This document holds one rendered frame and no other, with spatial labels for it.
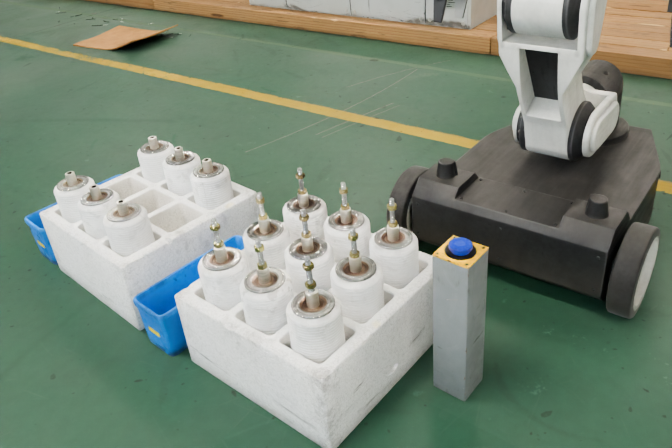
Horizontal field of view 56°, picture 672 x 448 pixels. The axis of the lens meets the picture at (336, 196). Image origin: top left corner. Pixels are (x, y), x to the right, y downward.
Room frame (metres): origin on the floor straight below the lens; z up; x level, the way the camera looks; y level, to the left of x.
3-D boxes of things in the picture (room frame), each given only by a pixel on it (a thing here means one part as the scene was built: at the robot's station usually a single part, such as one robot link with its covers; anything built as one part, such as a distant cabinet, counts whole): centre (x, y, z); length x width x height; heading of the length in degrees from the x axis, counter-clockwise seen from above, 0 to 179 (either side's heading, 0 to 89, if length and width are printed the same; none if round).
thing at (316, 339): (0.84, 0.06, 0.16); 0.10 x 0.10 x 0.18
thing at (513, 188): (1.39, -0.56, 0.19); 0.64 x 0.52 x 0.33; 140
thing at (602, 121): (1.41, -0.58, 0.28); 0.21 x 0.20 x 0.13; 140
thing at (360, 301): (0.93, -0.02, 0.16); 0.10 x 0.10 x 0.18
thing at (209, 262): (1.00, 0.23, 0.25); 0.08 x 0.08 x 0.01
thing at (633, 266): (1.03, -0.60, 0.10); 0.20 x 0.05 x 0.20; 140
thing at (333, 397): (1.01, 0.06, 0.09); 0.39 x 0.39 x 0.18; 47
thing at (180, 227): (1.38, 0.47, 0.09); 0.39 x 0.39 x 0.18; 45
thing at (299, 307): (0.84, 0.06, 0.25); 0.08 x 0.08 x 0.01
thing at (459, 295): (0.87, -0.20, 0.16); 0.07 x 0.07 x 0.31; 47
